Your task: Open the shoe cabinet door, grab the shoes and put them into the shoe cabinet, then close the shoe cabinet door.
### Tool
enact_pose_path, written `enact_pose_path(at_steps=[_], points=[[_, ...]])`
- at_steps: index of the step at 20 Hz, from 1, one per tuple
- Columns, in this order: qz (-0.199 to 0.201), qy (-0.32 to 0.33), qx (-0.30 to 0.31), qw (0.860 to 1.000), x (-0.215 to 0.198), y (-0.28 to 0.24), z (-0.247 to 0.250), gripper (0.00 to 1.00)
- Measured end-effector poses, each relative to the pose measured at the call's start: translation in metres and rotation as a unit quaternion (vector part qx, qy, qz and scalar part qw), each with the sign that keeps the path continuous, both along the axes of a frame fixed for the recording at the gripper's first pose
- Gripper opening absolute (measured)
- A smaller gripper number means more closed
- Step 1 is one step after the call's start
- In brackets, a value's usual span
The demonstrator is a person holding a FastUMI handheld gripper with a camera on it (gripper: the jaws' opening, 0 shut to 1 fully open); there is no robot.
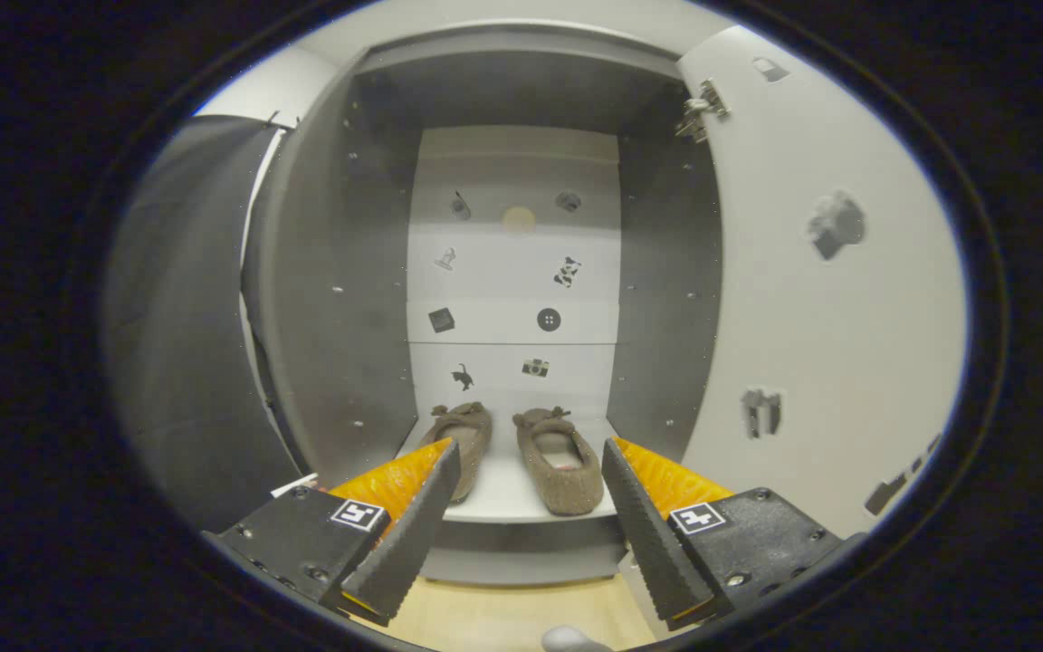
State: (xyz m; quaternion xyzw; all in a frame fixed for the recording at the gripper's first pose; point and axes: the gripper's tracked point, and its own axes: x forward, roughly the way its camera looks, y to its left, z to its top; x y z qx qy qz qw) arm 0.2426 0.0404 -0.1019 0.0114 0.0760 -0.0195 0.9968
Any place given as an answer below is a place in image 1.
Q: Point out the grey shoe cabinet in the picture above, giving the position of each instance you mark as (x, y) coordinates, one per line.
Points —
(331, 317)

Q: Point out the row of black clips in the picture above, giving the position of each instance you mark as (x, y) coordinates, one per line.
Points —
(273, 119)

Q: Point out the black backdrop cloth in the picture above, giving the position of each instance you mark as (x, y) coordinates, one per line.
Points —
(177, 344)

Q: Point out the metal door hinge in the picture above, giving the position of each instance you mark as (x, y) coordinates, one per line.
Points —
(698, 113)

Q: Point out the brown fuzzy shoe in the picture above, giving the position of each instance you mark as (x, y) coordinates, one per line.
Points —
(567, 489)
(467, 430)

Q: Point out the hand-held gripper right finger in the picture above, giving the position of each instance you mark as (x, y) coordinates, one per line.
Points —
(653, 543)

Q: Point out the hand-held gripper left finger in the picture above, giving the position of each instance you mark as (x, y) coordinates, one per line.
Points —
(413, 543)

